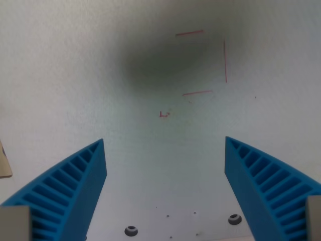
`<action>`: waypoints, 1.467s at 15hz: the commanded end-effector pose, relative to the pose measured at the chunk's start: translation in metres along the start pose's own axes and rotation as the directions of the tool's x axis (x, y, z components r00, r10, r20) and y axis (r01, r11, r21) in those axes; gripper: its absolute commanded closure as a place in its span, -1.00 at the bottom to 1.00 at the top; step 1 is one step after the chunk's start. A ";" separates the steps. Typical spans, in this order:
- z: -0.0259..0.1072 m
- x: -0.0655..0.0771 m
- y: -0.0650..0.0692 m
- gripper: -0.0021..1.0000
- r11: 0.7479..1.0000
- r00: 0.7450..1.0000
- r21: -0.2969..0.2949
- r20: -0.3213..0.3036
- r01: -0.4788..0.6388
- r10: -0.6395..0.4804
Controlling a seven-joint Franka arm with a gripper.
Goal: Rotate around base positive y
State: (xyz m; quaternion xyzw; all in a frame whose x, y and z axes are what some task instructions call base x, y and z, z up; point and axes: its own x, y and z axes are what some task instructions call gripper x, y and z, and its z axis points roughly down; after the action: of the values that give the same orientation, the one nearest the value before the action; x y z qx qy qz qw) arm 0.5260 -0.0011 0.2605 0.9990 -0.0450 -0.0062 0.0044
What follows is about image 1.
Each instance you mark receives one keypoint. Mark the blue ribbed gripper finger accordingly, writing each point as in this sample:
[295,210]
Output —
[72,190]
[253,180]

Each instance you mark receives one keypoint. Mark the round screw hole with bolt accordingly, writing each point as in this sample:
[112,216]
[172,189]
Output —
[131,231]
[234,219]

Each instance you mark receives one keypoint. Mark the tan wooden board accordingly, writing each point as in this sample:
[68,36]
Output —
[4,163]

